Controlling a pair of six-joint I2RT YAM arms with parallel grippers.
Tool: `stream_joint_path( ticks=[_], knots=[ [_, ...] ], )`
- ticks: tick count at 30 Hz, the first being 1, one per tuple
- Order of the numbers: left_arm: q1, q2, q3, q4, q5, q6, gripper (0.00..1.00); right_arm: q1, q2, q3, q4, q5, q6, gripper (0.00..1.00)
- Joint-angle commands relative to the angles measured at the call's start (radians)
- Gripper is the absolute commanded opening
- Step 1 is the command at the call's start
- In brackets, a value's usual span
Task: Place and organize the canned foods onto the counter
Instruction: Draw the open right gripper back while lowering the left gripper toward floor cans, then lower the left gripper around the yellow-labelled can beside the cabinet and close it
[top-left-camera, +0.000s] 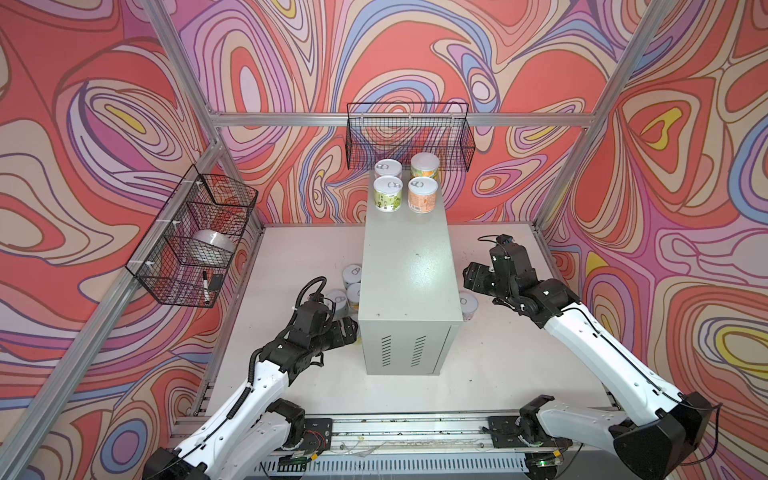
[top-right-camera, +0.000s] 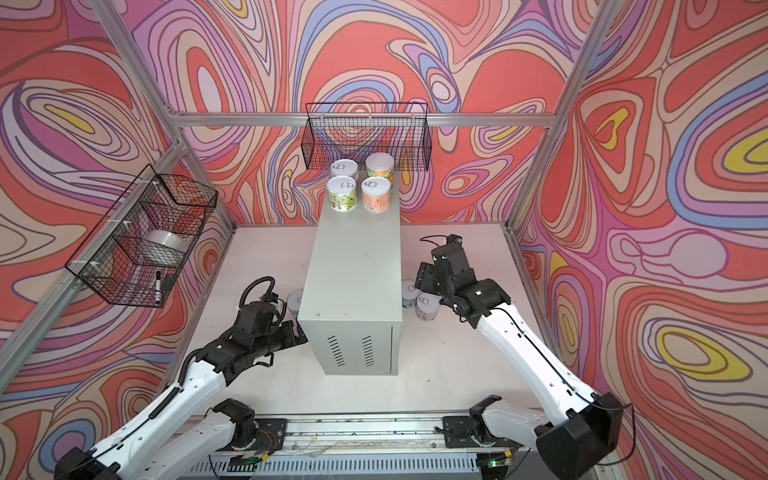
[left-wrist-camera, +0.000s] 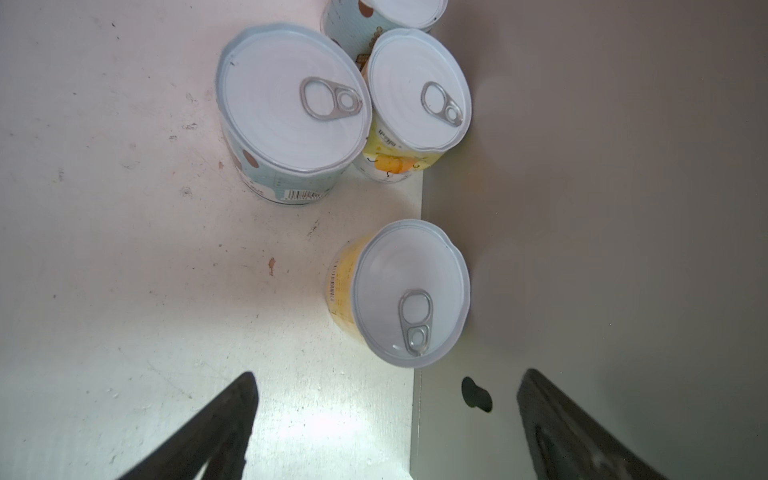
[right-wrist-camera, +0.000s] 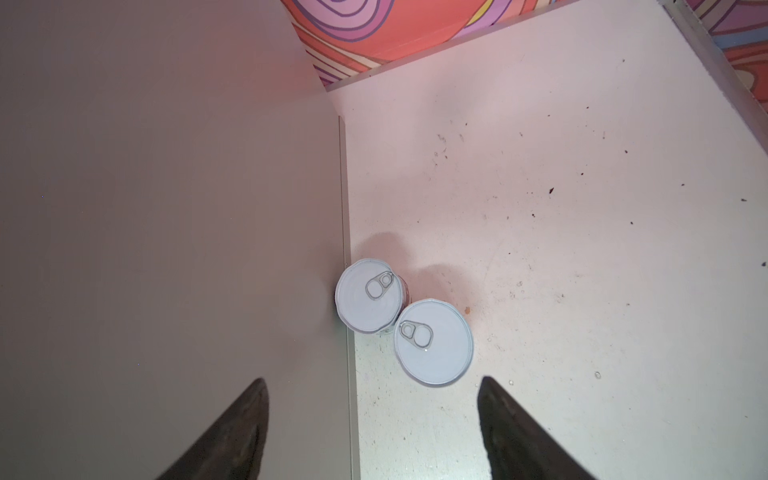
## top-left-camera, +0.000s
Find grey metal cabinet counter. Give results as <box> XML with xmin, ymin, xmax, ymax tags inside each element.
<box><xmin>358</xmin><ymin>187</ymin><xmax>463</xmax><ymax>375</ymax></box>

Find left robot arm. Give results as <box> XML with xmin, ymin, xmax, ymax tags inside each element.
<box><xmin>141</xmin><ymin>276</ymin><xmax>358</xmax><ymax>479</ymax></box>

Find orange green lidded can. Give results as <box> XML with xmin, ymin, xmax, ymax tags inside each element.
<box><xmin>410</xmin><ymin>152</ymin><xmax>440</xmax><ymax>181</ymax></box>

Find yellow can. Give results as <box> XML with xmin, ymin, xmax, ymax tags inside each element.
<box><xmin>346</xmin><ymin>283</ymin><xmax>361</xmax><ymax>314</ymax></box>

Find green labelled can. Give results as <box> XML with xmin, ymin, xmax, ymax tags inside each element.
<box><xmin>373</xmin><ymin>175</ymin><xmax>403</xmax><ymax>212</ymax></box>

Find green circuit board left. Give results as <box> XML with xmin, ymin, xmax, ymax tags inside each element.
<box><xmin>278</xmin><ymin>453</ymin><xmax>319</xmax><ymax>471</ymax></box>

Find orange red labelled can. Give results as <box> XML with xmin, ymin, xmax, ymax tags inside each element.
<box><xmin>408</xmin><ymin>177</ymin><xmax>439</xmax><ymax>214</ymax></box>

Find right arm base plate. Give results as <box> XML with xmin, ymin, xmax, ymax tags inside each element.
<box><xmin>483</xmin><ymin>415</ymin><xmax>543</xmax><ymax>448</ymax></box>

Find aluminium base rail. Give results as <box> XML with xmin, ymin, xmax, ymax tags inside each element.
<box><xmin>170</xmin><ymin>410</ymin><xmax>655</xmax><ymax>457</ymax></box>

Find green circuit board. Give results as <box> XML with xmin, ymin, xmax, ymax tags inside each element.
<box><xmin>278</xmin><ymin>453</ymin><xmax>319</xmax><ymax>471</ymax></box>
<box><xmin>525</xmin><ymin>450</ymin><xmax>563</xmax><ymax>470</ymax></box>

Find white tape roll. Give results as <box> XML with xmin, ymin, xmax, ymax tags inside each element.
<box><xmin>190</xmin><ymin>229</ymin><xmax>236</xmax><ymax>255</ymax></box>

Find teal can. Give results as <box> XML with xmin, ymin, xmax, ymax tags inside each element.
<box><xmin>324</xmin><ymin>289</ymin><xmax>348</xmax><ymax>319</ymax></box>

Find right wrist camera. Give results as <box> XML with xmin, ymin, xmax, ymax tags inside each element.
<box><xmin>495</xmin><ymin>234</ymin><xmax>514</xmax><ymax>245</ymax></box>

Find black wire basket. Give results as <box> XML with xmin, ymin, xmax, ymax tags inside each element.
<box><xmin>345</xmin><ymin>100</ymin><xmax>476</xmax><ymax>172</ymax></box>
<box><xmin>125</xmin><ymin>166</ymin><xmax>258</xmax><ymax>308</ymax></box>

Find black wire basket left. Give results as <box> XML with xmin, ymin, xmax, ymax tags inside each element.
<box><xmin>125</xmin><ymin>166</ymin><xmax>258</xmax><ymax>308</ymax></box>

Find grey can far left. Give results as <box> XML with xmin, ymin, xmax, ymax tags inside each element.
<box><xmin>342</xmin><ymin>264</ymin><xmax>362</xmax><ymax>289</ymax></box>

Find pink labelled can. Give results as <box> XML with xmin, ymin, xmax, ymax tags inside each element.
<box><xmin>374</xmin><ymin>159</ymin><xmax>403</xmax><ymax>178</ymax></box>

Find white grey can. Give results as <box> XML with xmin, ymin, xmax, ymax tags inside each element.
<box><xmin>459</xmin><ymin>291</ymin><xmax>479</xmax><ymax>321</ymax></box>

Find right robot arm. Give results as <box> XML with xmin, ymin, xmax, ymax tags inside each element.
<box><xmin>462</xmin><ymin>235</ymin><xmax>719</xmax><ymax>479</ymax></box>

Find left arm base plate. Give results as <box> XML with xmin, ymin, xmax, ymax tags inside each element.
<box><xmin>275</xmin><ymin>417</ymin><xmax>333</xmax><ymax>456</ymax></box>

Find green circuit board right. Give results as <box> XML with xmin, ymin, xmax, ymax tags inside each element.
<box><xmin>525</xmin><ymin>450</ymin><xmax>563</xmax><ymax>470</ymax></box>

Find black marker pen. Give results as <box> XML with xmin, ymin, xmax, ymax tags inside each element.
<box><xmin>202</xmin><ymin>270</ymin><xmax>210</xmax><ymax>305</ymax></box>

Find black wire basket rear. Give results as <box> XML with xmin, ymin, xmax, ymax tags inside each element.
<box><xmin>345</xmin><ymin>100</ymin><xmax>476</xmax><ymax>172</ymax></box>

